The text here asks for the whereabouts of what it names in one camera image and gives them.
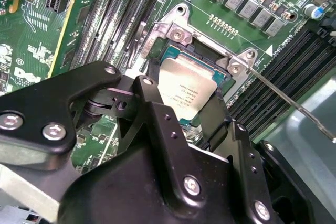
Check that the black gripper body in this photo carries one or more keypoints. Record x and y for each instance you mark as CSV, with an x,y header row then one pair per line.
x,y
118,195

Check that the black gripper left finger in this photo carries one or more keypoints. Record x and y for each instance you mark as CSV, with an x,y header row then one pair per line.
x,y
39,103

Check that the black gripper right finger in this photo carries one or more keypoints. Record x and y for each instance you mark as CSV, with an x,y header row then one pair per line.
x,y
244,150

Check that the metal locking lever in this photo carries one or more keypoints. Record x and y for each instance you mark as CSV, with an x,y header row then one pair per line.
x,y
275,90

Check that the silver CPU green substrate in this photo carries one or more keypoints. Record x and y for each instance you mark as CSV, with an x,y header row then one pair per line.
x,y
187,82

